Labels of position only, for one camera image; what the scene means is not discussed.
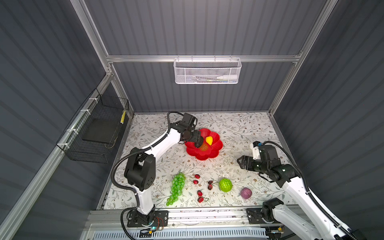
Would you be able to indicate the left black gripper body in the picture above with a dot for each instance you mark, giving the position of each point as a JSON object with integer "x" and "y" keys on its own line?
{"x": 193, "y": 136}

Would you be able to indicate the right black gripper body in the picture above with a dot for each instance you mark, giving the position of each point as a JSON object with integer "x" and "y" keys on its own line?
{"x": 254, "y": 164}

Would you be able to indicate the yellow lemon fake fruit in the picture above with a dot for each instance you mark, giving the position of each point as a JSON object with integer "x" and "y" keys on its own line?
{"x": 209, "y": 140}

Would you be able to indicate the purple fig fake fruit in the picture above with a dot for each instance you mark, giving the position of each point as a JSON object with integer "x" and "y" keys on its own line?
{"x": 246, "y": 193}

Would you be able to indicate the green custard apple fake fruit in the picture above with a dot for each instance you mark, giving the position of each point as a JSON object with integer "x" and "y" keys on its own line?
{"x": 225, "y": 185}

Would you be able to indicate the red cherry pair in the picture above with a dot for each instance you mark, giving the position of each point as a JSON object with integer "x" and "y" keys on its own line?
{"x": 196, "y": 179}
{"x": 200, "y": 196}

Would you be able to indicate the green grape bunch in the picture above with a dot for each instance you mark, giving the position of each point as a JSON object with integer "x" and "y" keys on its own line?
{"x": 177, "y": 187}

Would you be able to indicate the dark cherry pair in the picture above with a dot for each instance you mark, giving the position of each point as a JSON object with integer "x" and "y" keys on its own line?
{"x": 210, "y": 185}

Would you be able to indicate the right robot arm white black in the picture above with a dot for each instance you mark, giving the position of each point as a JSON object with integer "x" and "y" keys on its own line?
{"x": 322, "y": 223}

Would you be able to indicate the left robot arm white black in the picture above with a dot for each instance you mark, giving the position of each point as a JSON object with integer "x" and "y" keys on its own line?
{"x": 140, "y": 170}

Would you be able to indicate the red flower shaped bowl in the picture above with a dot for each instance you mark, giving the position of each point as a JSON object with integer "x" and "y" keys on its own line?
{"x": 206, "y": 151}

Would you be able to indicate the white marker in basket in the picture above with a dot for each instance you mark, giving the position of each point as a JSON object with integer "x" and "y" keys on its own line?
{"x": 228, "y": 78}

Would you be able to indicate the yellow tag on basket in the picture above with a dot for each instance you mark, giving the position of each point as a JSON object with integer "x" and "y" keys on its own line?
{"x": 123, "y": 117}

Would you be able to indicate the black pad in basket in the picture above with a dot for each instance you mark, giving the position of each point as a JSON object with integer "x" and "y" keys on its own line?
{"x": 101, "y": 131}

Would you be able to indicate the white vented strip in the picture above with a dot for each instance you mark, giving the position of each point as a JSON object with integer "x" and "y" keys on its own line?
{"x": 203, "y": 234}

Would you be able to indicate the white wire mesh basket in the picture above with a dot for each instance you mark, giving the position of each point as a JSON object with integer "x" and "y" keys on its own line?
{"x": 204, "y": 72}

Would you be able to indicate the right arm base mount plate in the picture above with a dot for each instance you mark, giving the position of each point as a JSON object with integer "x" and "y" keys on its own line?
{"x": 261, "y": 216}

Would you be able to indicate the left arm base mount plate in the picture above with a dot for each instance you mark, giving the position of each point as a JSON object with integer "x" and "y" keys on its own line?
{"x": 153, "y": 219}

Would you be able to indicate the black wire basket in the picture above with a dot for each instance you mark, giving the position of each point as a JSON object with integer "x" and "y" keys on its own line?
{"x": 99, "y": 107}

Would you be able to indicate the aluminium front rail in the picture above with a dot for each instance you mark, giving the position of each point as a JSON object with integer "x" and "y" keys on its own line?
{"x": 212, "y": 217}

